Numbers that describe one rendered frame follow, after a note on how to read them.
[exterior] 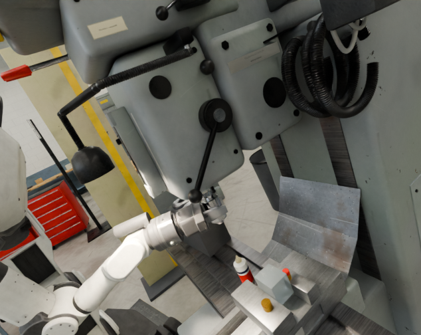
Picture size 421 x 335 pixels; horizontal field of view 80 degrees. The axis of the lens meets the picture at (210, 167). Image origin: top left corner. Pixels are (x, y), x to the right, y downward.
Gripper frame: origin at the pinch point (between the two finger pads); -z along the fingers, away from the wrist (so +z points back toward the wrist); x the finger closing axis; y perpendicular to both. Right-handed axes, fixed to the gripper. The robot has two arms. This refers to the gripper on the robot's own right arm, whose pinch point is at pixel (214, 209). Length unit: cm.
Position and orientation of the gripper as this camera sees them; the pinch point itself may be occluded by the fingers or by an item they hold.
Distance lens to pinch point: 68.6
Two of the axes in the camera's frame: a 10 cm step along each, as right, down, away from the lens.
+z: -9.1, 4.1, -0.3
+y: 3.9, 8.7, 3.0
